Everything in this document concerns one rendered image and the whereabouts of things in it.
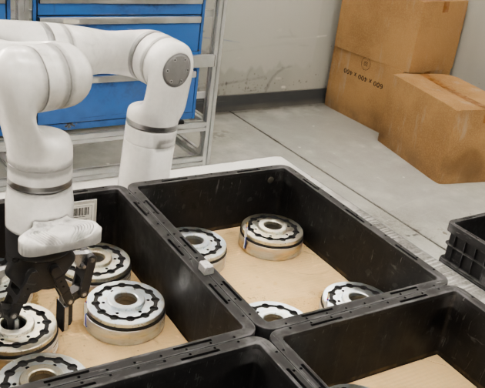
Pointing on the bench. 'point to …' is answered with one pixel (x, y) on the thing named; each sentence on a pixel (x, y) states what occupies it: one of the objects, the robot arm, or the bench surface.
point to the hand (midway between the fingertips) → (38, 324)
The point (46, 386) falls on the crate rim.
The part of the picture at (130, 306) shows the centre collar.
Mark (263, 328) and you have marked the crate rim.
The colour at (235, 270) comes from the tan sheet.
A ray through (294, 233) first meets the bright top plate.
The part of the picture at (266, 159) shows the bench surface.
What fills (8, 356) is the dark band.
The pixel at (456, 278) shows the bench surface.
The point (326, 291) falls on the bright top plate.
